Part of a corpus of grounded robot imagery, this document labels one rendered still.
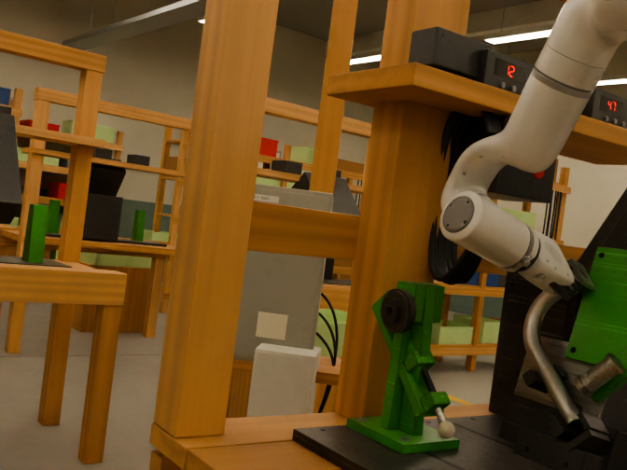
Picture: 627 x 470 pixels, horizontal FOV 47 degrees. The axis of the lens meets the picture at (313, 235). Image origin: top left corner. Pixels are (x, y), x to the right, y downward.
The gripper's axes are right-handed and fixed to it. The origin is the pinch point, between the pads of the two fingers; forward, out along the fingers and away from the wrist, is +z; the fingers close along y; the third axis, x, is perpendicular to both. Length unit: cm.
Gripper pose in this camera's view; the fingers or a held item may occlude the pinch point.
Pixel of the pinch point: (570, 279)
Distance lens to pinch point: 138.7
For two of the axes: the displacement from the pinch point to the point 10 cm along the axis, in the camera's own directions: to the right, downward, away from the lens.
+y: -1.5, -7.3, 6.7
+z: 7.5, 3.6, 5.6
